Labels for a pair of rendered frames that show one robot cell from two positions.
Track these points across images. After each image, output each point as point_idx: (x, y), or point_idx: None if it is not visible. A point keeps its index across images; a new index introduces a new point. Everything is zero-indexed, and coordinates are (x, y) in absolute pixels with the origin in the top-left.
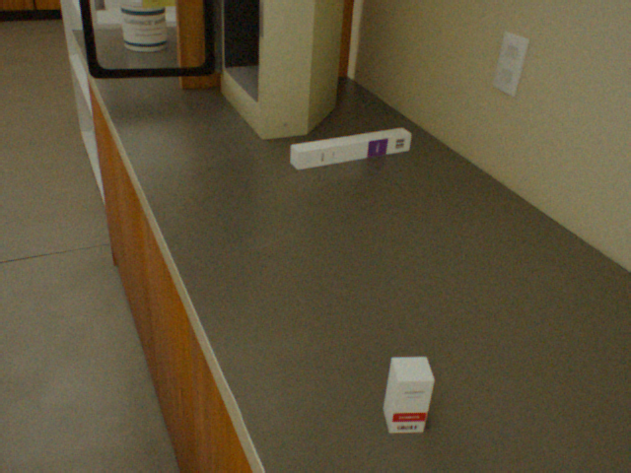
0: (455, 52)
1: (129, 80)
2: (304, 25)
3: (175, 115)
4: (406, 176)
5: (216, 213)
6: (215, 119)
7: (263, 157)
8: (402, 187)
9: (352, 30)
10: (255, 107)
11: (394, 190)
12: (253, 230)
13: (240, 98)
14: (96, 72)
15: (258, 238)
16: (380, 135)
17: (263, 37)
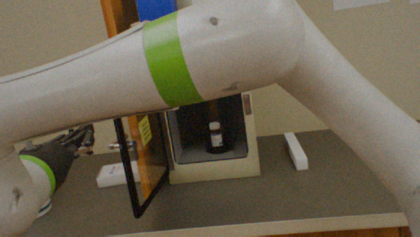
0: (268, 91)
1: (110, 220)
2: (251, 100)
3: (201, 202)
4: (325, 145)
5: (361, 195)
6: (217, 188)
7: (286, 177)
8: (337, 147)
9: None
10: (244, 161)
11: (341, 148)
12: (383, 186)
13: (213, 169)
14: (140, 211)
15: None
16: (292, 138)
17: (252, 113)
